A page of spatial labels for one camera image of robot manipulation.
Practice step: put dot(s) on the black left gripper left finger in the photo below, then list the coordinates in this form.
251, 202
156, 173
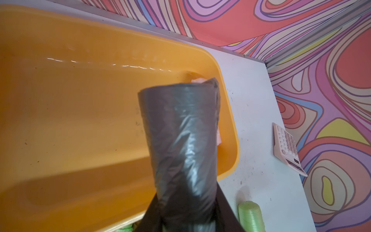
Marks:
151, 222

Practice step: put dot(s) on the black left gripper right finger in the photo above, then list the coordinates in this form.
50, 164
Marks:
225, 219

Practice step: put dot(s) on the yellow plastic storage box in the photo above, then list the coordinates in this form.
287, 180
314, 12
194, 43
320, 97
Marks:
74, 156

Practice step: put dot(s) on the dark grey trash bag roll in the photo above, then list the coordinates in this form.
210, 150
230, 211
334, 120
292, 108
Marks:
181, 122

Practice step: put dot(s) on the light green roll upper right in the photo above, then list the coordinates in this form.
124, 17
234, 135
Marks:
250, 217

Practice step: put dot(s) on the pink calculator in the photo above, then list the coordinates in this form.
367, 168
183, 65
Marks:
285, 149

